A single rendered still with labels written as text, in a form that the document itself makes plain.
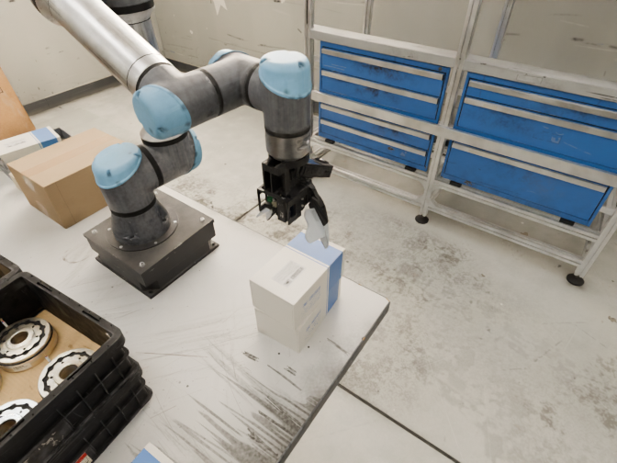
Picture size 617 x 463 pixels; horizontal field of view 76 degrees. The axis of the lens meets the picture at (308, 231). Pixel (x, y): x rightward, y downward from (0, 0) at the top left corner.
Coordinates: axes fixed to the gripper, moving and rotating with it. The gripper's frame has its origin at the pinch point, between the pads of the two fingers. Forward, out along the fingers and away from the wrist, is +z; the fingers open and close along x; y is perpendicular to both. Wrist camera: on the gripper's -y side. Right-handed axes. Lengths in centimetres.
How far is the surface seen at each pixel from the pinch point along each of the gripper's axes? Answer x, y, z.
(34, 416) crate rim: -10, 51, 4
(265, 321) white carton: -2.2, 10.1, 21.1
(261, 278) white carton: -3.8, 8.4, 9.2
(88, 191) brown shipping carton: -79, 6, 19
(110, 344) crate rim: -11.7, 37.6, 4.1
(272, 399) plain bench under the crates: 8.4, 21.4, 27.2
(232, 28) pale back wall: -240, -225, 45
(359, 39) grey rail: -64, -137, 5
